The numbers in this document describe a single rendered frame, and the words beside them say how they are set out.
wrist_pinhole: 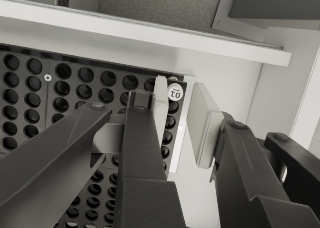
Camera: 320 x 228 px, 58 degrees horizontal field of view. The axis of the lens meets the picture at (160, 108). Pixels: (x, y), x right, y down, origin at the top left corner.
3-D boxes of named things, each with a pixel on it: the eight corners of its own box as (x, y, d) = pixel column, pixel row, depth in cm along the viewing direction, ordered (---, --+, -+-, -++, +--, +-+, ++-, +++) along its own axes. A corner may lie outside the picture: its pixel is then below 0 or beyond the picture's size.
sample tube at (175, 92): (167, 73, 27) (169, 84, 22) (180, 76, 27) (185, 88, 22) (164, 85, 27) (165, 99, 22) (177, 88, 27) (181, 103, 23)
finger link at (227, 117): (228, 143, 12) (296, 155, 12) (209, 108, 17) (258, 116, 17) (219, 174, 13) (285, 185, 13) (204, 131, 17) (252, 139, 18)
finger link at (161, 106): (157, 162, 14) (143, 159, 14) (159, 116, 21) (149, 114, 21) (169, 104, 13) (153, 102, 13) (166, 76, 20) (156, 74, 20)
